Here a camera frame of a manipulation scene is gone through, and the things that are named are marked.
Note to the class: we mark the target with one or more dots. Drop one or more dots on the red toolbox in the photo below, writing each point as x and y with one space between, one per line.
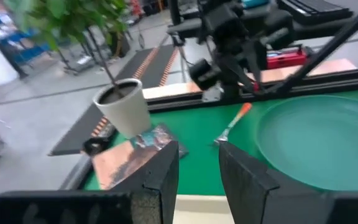
286 59

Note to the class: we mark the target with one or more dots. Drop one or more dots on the green plant in white pot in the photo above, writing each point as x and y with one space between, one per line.
126 109

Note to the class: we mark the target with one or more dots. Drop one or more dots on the green table mat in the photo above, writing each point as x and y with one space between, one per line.
200 161

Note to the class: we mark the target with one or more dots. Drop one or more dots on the cream plastic tray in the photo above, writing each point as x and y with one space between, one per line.
202 211

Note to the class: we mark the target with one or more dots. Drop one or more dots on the teal round plate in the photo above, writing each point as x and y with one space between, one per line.
322 143

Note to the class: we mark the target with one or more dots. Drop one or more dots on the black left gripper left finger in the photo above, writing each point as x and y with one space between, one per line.
158 186

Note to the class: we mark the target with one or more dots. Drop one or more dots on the black orange-striped floor mat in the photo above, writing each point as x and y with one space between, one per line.
157 65
73 137

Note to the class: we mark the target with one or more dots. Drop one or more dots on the blue cart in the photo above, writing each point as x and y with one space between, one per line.
26 46

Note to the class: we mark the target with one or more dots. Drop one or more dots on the black equipment case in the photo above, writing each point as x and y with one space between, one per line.
315 11

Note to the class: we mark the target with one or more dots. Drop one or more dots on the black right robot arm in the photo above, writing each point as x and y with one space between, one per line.
275 28

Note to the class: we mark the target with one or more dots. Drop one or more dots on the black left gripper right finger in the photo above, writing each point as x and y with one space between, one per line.
244 186

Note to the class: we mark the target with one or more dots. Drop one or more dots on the black tripod stand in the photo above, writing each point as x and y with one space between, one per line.
73 62

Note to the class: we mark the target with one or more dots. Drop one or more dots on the Acadia picture book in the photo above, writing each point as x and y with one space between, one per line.
155 138

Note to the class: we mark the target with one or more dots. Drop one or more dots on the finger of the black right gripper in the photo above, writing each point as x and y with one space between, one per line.
256 71
233 76

